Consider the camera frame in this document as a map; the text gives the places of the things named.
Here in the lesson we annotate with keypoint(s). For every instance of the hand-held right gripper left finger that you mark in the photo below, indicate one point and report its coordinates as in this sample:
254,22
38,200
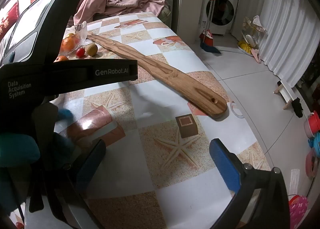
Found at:
87,169

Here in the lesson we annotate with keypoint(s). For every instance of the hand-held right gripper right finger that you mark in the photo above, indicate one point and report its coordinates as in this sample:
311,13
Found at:
225,162

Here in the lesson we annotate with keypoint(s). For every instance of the clear glass bowl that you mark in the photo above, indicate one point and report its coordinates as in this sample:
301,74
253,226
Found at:
81,30

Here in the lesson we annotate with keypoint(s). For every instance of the person's left hand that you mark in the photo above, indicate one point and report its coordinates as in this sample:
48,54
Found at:
17,146

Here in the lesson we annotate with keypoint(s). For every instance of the red cherry tomato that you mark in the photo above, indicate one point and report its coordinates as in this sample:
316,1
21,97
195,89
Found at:
80,52

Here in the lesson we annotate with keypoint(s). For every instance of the brown kiwi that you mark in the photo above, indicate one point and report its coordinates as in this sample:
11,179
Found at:
91,49

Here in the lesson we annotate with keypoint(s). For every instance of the pink toy plate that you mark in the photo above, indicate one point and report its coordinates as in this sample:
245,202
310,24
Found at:
312,162

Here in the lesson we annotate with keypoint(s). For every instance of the pink patterned bag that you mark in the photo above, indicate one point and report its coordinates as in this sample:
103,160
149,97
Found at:
298,210

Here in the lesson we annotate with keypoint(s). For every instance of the black cloth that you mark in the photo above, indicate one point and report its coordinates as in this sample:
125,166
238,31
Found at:
297,107

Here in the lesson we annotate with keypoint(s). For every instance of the blue toy pot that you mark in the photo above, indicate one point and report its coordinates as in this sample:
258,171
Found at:
315,141

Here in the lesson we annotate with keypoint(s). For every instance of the small white wooden stool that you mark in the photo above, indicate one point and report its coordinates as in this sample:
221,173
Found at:
286,91

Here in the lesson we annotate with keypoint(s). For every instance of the pink toy pot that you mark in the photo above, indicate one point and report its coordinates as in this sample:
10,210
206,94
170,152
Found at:
312,123

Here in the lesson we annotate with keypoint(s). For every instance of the long wooden stick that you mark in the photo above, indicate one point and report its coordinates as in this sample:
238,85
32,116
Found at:
175,76

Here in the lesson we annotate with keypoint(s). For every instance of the pink slipper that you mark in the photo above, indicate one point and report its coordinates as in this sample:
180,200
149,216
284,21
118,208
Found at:
256,55

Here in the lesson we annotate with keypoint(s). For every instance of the blue dustpan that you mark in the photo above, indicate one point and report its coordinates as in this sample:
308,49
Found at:
210,48

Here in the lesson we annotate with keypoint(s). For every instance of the white curtain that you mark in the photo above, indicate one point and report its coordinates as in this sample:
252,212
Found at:
285,31

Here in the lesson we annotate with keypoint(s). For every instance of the red broom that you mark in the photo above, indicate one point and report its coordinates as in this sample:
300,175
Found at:
208,18

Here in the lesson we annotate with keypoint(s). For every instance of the white washing machine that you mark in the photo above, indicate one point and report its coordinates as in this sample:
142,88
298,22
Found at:
220,8

